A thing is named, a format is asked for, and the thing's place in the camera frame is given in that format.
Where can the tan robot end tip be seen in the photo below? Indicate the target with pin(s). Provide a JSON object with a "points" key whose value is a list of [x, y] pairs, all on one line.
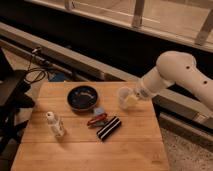
{"points": [[131, 100]]}

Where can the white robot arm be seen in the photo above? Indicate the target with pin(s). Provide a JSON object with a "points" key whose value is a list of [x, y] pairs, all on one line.
{"points": [[173, 67]]}

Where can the small clear plastic bottle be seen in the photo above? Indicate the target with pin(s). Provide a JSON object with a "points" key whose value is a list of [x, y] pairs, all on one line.
{"points": [[55, 123]]}

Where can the clear plastic cup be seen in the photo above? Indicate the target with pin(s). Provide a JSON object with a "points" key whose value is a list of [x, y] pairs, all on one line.
{"points": [[123, 92]]}

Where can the black white striped block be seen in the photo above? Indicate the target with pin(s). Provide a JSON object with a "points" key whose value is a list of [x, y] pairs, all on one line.
{"points": [[112, 125]]}

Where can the small blue square piece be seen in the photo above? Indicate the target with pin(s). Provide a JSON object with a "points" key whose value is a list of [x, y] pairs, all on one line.
{"points": [[99, 110]]}

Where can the dark blue round bowl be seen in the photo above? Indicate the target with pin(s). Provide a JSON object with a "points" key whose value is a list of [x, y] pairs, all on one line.
{"points": [[82, 98]]}

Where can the blue object on floor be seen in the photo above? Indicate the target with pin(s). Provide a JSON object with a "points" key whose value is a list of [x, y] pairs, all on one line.
{"points": [[57, 78]]}

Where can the black stand at left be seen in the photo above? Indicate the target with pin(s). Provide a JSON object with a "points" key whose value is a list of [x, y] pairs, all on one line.
{"points": [[13, 97]]}

